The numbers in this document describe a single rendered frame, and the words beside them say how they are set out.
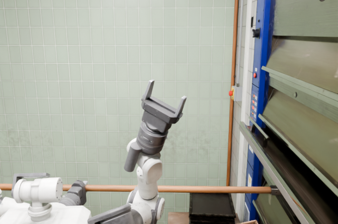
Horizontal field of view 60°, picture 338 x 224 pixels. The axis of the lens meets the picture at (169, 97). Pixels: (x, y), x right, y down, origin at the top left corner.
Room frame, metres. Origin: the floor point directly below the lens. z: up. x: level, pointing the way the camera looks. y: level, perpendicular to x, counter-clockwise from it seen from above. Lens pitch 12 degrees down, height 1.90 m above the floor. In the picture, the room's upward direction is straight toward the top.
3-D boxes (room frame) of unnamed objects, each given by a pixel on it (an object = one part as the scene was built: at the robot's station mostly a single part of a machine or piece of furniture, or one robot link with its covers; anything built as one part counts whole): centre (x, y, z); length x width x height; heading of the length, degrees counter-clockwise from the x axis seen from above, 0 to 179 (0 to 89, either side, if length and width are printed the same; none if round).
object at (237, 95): (2.14, -0.51, 1.46); 0.10 x 0.07 x 0.10; 179
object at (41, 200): (0.73, 0.35, 1.47); 0.10 x 0.07 x 0.09; 94
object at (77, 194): (1.15, 0.42, 1.19); 0.12 x 0.10 x 0.13; 169
